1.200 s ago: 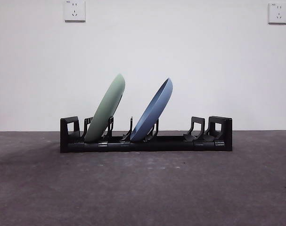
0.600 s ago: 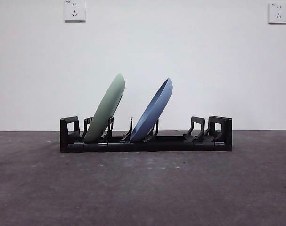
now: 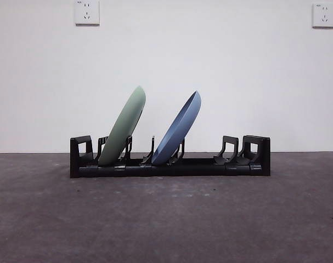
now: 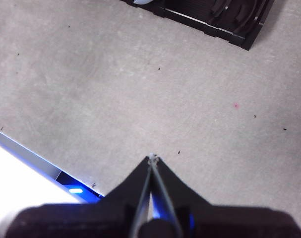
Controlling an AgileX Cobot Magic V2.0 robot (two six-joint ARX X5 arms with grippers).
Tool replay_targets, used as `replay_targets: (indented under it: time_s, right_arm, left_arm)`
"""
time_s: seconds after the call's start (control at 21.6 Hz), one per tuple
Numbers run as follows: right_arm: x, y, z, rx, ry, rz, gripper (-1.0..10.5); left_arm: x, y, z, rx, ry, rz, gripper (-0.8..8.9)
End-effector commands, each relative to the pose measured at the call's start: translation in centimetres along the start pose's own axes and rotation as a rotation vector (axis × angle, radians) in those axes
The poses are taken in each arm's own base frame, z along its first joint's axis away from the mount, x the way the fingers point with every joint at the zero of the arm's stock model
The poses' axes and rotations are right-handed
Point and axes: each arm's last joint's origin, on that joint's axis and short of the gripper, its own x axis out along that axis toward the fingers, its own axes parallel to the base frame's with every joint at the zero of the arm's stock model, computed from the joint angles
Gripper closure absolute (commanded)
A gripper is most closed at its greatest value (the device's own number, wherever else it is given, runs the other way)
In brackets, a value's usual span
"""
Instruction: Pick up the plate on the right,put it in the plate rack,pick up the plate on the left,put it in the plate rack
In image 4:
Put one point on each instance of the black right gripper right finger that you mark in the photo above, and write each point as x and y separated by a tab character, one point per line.
214	220

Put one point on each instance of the blue round plate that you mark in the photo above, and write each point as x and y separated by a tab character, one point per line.
142	2

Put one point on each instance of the black plate rack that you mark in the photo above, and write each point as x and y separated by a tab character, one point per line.
239	37

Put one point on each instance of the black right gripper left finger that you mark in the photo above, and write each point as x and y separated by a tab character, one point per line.
90	220

